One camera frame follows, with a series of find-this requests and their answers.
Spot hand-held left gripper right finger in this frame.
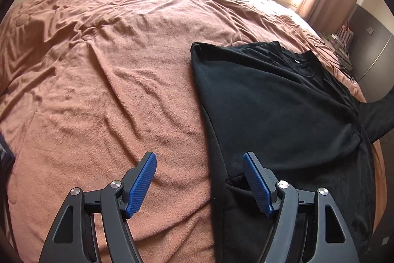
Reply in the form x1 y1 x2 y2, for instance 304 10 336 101
243 151 361 263

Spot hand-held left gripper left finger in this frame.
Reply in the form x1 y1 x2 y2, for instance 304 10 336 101
43 151 157 263

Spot black long-sleeve shirt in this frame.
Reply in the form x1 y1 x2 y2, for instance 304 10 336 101
190 41 394 263

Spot brown fleece blanket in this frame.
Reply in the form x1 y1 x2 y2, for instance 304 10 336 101
0 0 370 263

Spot white power strip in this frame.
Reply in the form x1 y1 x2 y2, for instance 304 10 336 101
334 47 353 69

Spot black cables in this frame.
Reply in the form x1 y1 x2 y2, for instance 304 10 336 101
312 38 359 85

